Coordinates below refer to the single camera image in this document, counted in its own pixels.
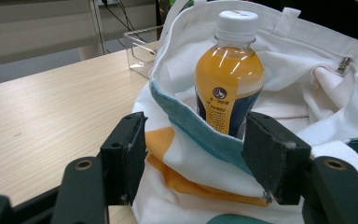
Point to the clear plastic bin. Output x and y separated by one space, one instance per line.
141 53

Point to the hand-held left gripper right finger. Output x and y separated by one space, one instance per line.
276 158

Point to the orange juice bottle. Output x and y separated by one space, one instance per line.
230 81

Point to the yellow black chip bag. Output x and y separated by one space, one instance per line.
164 6

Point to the white green orange tote bag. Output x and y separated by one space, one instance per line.
205 174

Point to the beige wooden desk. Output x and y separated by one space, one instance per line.
34 34

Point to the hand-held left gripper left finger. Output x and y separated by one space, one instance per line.
124 155

